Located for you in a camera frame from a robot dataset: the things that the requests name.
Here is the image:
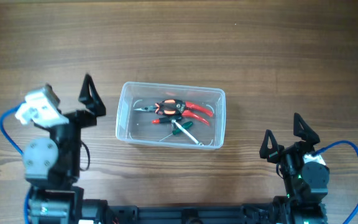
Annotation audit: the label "black red handled screwdriver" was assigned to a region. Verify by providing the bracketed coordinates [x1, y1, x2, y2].
[152, 115, 182, 124]

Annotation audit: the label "orange black needle-nose pliers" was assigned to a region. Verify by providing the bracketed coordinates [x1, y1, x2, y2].
[135, 99, 186, 116]

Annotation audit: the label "blue cable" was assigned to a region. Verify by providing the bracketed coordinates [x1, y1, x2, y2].
[311, 140, 358, 224]
[0, 104, 32, 224]

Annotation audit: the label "green handled screwdriver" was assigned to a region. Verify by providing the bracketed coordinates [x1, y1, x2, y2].
[159, 120, 195, 142]

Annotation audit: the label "silver combination wrench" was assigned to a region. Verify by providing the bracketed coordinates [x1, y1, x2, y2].
[172, 120, 204, 146]

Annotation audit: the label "clear plastic container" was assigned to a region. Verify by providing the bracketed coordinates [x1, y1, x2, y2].
[116, 82, 226, 150]

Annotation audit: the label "right blue cable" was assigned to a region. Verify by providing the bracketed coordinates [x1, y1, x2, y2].
[311, 140, 358, 224]

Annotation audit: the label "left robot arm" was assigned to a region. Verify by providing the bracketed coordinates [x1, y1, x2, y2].
[16, 74, 106, 223]

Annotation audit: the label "red handled snips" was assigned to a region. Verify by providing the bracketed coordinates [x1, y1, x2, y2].
[180, 101, 213, 126]

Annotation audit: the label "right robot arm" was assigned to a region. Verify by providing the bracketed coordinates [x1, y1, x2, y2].
[259, 113, 329, 223]

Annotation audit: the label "left blue cable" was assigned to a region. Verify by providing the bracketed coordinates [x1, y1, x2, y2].
[0, 104, 32, 224]

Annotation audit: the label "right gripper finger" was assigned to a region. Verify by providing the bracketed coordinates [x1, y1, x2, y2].
[293, 113, 320, 145]
[259, 129, 284, 164]

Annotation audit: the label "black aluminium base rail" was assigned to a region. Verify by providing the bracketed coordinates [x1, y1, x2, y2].
[79, 203, 328, 224]

